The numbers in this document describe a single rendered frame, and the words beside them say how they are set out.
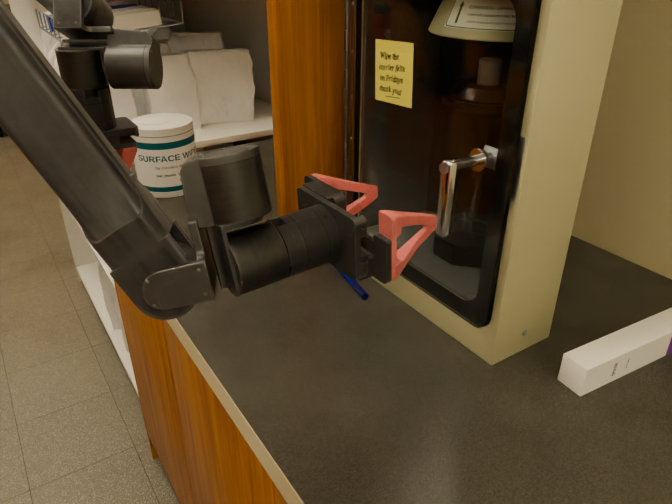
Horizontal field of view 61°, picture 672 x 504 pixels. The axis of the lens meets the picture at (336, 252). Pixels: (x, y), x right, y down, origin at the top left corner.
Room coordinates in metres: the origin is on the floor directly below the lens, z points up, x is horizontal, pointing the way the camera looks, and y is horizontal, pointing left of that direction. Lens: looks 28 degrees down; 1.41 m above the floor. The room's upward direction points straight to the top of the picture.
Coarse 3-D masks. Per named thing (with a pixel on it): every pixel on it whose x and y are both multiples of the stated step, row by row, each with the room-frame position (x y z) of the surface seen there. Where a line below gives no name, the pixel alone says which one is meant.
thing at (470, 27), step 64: (384, 0) 0.75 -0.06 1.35; (448, 0) 0.66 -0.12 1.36; (512, 0) 0.58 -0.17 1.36; (448, 64) 0.65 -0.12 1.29; (512, 64) 0.57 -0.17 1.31; (384, 128) 0.74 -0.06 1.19; (448, 128) 0.64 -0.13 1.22; (512, 128) 0.56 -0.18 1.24; (384, 192) 0.74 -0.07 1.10; (448, 256) 0.62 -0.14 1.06
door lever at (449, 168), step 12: (480, 156) 0.59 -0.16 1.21; (444, 168) 0.57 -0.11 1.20; (456, 168) 0.57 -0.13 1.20; (480, 168) 0.59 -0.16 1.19; (444, 180) 0.57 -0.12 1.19; (456, 180) 0.57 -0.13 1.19; (444, 192) 0.57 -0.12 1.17; (444, 204) 0.57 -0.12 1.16; (444, 216) 0.57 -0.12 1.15; (444, 228) 0.57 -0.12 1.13
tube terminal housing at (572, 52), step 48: (576, 0) 0.58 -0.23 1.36; (576, 48) 0.59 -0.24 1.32; (528, 96) 0.57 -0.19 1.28; (576, 96) 0.60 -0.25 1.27; (528, 144) 0.56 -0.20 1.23; (576, 144) 0.61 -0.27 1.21; (528, 192) 0.57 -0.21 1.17; (576, 192) 0.62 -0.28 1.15; (528, 240) 0.58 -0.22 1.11; (528, 288) 0.59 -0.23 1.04; (480, 336) 0.58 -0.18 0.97; (528, 336) 0.60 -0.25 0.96
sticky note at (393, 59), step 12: (384, 48) 0.75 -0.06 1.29; (396, 48) 0.73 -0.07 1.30; (408, 48) 0.71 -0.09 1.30; (384, 60) 0.75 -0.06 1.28; (396, 60) 0.73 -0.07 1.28; (408, 60) 0.71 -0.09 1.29; (384, 72) 0.75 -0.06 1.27; (396, 72) 0.73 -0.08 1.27; (408, 72) 0.71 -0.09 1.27; (384, 84) 0.75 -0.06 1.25; (396, 84) 0.73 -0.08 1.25; (408, 84) 0.71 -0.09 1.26; (384, 96) 0.75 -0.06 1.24; (396, 96) 0.72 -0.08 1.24; (408, 96) 0.70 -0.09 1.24
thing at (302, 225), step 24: (312, 192) 0.52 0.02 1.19; (288, 216) 0.47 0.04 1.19; (312, 216) 0.48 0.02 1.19; (336, 216) 0.48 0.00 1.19; (360, 216) 0.46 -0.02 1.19; (288, 240) 0.45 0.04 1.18; (312, 240) 0.46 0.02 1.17; (336, 240) 0.47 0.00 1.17; (312, 264) 0.46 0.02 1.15; (336, 264) 0.48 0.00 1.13; (360, 264) 0.45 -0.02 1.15
